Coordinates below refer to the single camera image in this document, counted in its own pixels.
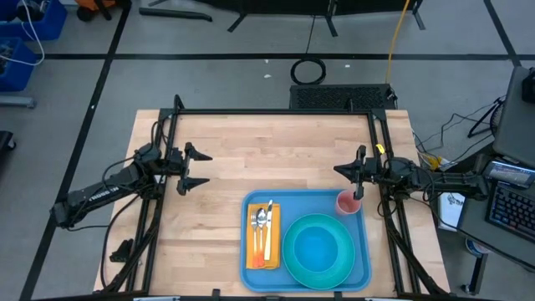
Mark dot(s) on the black bar on floor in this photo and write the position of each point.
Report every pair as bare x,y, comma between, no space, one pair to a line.
175,13

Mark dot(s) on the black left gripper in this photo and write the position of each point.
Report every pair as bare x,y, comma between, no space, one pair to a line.
176,165

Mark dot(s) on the pink cup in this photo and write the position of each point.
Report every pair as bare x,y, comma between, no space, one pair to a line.
348,205

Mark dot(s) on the yellow plug on floor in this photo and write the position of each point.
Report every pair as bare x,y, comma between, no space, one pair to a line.
434,161

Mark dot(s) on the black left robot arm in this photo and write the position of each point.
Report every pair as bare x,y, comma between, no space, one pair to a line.
100,193

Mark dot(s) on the blue and white tape roll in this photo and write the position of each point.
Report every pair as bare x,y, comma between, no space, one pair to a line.
474,247

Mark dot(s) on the orange and black object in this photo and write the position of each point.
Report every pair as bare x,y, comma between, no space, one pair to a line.
90,3

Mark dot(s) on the yellow cloth napkin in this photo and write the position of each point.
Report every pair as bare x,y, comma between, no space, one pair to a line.
276,234

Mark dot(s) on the small blue storage bin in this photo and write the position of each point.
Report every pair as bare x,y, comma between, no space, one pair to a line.
18,77

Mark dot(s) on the teal round plate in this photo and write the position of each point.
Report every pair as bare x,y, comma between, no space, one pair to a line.
294,273

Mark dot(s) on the grey equipment cart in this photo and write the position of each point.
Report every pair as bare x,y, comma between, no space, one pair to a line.
518,125

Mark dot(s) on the blue plastic tray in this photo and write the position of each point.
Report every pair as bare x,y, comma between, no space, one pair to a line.
259,282

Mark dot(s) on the black table clamp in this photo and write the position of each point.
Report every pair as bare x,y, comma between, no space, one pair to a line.
123,251

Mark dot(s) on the black backlit keyboard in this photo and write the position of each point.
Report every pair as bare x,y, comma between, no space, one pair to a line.
516,211

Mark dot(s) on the blue bowl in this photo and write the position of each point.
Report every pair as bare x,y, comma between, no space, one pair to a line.
316,250

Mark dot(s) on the white printed box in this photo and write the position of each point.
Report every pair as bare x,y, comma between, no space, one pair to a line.
451,209

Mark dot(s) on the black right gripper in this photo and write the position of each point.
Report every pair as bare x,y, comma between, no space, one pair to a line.
378,170

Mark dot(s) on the large blue storage bin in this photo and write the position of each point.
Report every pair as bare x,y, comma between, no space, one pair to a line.
54,29

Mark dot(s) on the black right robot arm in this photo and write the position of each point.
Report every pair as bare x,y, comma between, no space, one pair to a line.
443,182

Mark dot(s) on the black partition screen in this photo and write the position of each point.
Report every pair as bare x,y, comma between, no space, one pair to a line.
292,5

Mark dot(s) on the black perforated box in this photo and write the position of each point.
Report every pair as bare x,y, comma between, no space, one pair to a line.
334,97

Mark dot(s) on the yellow tag on gripper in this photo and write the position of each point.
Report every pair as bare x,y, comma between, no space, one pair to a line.
380,148

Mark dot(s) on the black metal table frame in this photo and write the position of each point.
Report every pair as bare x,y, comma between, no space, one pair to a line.
271,111

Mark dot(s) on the phone with lit screen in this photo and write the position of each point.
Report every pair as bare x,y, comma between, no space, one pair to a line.
507,173

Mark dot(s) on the grey metal bar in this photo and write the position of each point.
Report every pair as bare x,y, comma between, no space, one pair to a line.
16,101

